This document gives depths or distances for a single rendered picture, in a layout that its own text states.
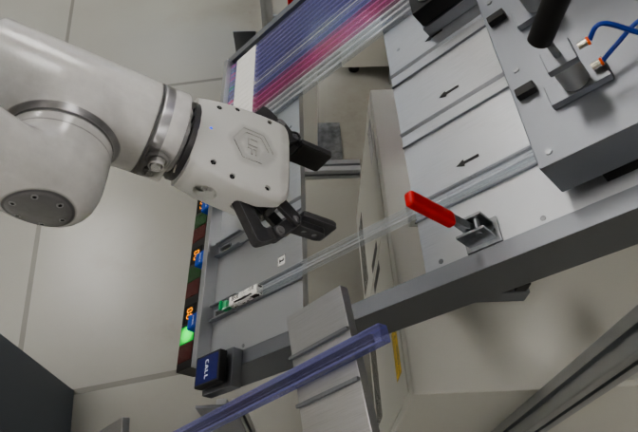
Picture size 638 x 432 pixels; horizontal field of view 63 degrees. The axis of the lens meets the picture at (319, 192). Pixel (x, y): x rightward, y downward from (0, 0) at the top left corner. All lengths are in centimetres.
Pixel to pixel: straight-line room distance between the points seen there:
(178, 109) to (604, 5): 38
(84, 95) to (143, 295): 131
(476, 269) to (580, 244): 9
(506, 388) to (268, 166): 58
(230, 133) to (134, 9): 229
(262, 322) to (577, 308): 56
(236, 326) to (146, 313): 93
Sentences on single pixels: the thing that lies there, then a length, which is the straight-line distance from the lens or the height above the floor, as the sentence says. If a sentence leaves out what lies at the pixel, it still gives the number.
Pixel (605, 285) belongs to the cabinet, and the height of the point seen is 62.
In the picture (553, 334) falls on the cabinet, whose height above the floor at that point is 62.
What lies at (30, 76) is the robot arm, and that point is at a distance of 44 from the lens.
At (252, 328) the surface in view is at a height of 78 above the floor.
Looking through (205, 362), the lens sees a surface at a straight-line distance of 72.
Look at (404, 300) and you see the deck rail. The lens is 55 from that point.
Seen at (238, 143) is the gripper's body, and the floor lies 111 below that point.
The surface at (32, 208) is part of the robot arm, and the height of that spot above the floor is 117.
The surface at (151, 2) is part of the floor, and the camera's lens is 279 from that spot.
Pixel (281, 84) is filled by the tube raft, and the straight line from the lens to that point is 94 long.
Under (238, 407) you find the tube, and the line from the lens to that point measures 52.
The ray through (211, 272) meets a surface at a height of 73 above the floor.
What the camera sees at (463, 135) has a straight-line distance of 61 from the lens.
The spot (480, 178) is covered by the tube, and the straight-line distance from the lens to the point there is 56.
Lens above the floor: 146
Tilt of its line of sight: 53 degrees down
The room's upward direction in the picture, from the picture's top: straight up
